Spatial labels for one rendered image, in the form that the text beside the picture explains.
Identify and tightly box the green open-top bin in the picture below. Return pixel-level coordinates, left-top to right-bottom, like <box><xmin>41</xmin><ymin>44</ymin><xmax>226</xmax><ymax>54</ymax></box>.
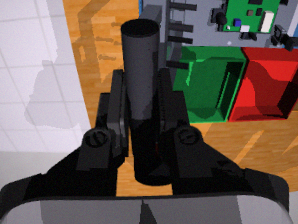
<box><xmin>173</xmin><ymin>46</ymin><xmax>246</xmax><ymax>123</ymax></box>

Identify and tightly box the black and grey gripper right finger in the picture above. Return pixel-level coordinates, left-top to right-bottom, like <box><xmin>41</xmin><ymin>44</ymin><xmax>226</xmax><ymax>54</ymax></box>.
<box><xmin>156</xmin><ymin>68</ymin><xmax>289</xmax><ymax>212</ymax></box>

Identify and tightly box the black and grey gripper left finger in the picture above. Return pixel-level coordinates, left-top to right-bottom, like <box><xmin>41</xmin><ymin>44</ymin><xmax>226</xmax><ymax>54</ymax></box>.
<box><xmin>0</xmin><ymin>69</ymin><xmax>129</xmax><ymax>220</ymax></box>

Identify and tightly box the green circuit board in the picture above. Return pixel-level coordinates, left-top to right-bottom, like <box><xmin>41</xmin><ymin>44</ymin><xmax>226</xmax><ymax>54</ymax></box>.
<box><xmin>223</xmin><ymin>0</ymin><xmax>280</xmax><ymax>33</ymax></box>

